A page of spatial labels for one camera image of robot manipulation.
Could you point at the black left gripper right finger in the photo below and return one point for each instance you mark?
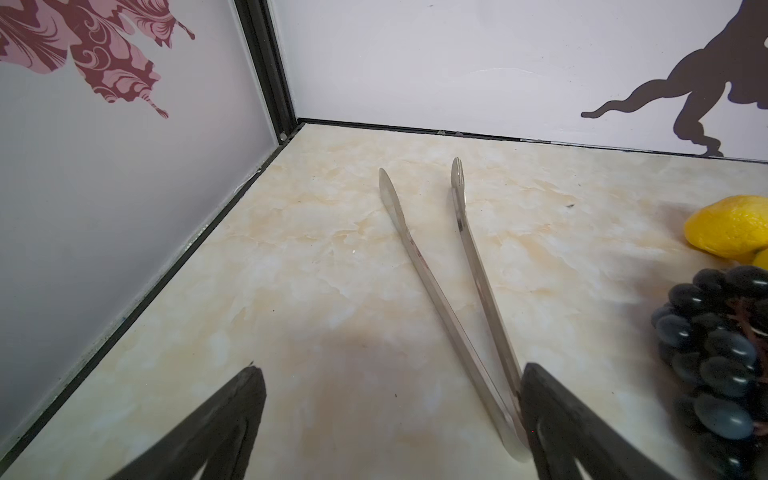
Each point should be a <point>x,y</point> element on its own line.
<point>568,439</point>

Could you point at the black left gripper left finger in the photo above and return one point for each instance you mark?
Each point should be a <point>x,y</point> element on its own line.
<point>214,442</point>

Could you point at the dark purple grape bunch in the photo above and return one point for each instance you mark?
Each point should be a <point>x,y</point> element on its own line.
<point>712,333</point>

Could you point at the large yellow lemon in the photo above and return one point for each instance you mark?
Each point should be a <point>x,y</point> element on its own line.
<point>761,259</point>

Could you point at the small yellow lemon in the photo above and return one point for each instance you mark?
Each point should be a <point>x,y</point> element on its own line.
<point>732,228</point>

